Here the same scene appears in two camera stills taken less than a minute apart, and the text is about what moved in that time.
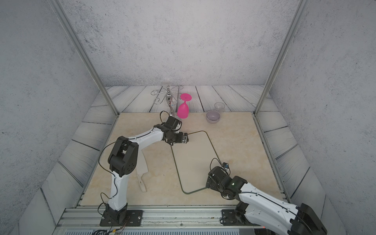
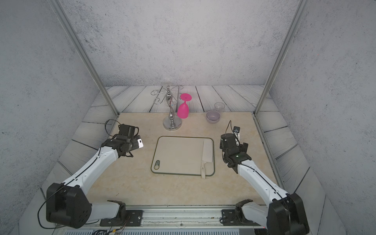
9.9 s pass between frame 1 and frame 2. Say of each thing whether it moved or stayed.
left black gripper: moved
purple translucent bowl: stayed
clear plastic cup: stayed
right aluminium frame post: stayed
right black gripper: moved
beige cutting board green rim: moved
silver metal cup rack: stayed
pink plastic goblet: stayed
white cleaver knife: moved
